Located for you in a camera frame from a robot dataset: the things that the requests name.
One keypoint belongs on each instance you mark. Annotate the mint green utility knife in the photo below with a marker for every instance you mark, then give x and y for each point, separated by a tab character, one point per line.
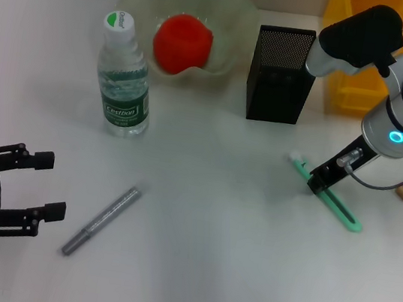
344	214

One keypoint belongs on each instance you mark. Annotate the pale green glass fruit plate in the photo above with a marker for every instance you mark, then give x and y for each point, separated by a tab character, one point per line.
227	29

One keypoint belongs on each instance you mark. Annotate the grey glitter pen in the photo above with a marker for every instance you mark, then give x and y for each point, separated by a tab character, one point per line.
108	217

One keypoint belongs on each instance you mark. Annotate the yellow plastic bin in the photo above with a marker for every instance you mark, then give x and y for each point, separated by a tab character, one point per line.
350	97

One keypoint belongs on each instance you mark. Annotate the clear water bottle green label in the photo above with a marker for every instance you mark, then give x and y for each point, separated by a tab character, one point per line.
126	94

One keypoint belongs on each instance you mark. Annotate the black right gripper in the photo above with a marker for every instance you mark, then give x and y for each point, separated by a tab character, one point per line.
339	168

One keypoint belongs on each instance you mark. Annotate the orange toy fruit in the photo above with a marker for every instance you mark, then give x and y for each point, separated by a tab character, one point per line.
181	45

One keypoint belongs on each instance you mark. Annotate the black mesh pen holder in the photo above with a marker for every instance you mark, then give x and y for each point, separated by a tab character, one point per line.
276	94

